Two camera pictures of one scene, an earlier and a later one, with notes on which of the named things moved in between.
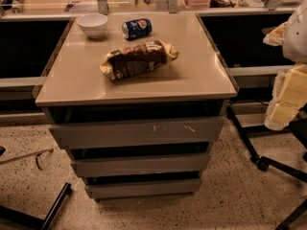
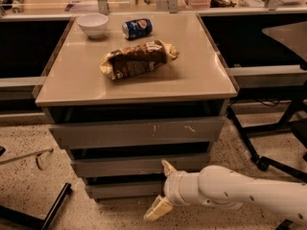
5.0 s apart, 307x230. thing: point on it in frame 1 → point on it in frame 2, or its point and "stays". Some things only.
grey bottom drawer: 99,190 stays
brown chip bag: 136,59 stays
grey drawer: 154,164 stays
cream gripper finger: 289,97 → 181,188
